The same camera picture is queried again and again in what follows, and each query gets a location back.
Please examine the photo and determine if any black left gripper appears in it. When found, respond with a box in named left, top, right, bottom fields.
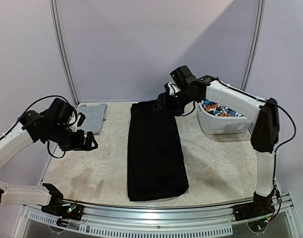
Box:
left=48, top=122, right=98, bottom=151

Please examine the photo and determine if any grey t-shirt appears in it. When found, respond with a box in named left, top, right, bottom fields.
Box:
left=77, top=104, right=108, bottom=135

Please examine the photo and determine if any black garment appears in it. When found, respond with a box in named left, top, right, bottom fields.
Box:
left=127, top=101, right=189, bottom=202

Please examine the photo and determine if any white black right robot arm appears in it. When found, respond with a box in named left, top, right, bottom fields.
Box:
left=154, top=65, right=279, bottom=216

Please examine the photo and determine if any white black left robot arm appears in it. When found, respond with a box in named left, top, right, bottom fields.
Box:
left=0, top=95, right=98, bottom=215

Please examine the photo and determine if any translucent white laundry basket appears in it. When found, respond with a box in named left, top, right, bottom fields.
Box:
left=197, top=102, right=251, bottom=134

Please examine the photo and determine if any navy printed garment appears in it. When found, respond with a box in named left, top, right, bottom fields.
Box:
left=201, top=100, right=243, bottom=117

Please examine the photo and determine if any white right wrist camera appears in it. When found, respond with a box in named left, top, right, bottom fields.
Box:
left=164, top=82, right=181, bottom=96

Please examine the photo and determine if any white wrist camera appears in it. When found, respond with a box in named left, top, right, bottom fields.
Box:
left=164, top=82, right=181, bottom=96
left=68, top=113, right=86, bottom=132

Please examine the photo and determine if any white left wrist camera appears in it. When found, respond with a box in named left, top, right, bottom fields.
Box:
left=68, top=113, right=86, bottom=132

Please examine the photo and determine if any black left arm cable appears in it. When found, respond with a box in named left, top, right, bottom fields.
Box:
left=0, top=95, right=79, bottom=159

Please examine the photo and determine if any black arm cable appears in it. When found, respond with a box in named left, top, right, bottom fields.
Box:
left=215, top=78, right=297, bottom=199
left=0, top=95, right=79, bottom=159

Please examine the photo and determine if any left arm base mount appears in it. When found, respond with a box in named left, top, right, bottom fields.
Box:
left=41, top=201, right=85, bottom=221

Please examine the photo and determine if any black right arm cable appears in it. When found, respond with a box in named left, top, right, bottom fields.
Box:
left=215, top=78, right=297, bottom=199

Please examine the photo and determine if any aluminium front rail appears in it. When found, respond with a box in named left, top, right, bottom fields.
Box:
left=16, top=193, right=303, bottom=238

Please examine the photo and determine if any aluminium right corner post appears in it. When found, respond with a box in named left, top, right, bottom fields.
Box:
left=241, top=0, right=265, bottom=91

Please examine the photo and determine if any aluminium corner post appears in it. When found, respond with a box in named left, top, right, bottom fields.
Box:
left=50, top=0, right=80, bottom=105
left=241, top=0, right=265, bottom=91

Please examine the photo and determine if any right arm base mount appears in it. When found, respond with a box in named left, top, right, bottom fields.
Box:
left=232, top=199, right=278, bottom=222

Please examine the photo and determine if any aluminium left corner post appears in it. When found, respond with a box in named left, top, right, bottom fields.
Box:
left=50, top=0, right=80, bottom=105

